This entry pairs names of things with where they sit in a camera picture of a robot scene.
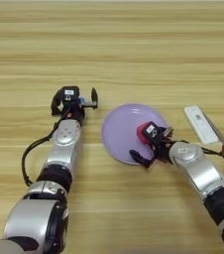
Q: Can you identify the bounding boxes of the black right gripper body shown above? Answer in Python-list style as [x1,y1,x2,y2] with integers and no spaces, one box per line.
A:
[146,130,175,171]

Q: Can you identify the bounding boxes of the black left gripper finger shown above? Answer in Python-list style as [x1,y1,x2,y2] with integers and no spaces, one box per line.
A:
[90,86,99,110]
[50,89,64,116]

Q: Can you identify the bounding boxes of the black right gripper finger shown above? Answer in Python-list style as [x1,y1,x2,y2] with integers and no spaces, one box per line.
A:
[161,126,174,139]
[129,149,152,169]

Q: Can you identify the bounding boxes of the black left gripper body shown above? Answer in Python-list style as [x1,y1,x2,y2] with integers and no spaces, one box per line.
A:
[52,98,98,126]

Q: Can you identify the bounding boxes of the red cube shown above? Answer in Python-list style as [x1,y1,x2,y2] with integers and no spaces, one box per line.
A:
[136,121,152,146]

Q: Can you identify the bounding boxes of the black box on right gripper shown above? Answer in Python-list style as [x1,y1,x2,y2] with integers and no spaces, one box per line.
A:
[142,120,165,142]

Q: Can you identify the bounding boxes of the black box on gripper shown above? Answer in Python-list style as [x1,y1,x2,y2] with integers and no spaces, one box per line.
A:
[142,120,165,142]
[60,85,81,104]

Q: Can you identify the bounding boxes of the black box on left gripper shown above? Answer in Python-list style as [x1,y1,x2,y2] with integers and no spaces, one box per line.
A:
[60,85,81,104]

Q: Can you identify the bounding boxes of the purple round plate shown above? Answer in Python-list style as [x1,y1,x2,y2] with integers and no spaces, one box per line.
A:
[100,102,168,166]

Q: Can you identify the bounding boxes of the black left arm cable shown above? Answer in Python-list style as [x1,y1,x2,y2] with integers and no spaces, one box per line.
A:
[21,121,60,189]

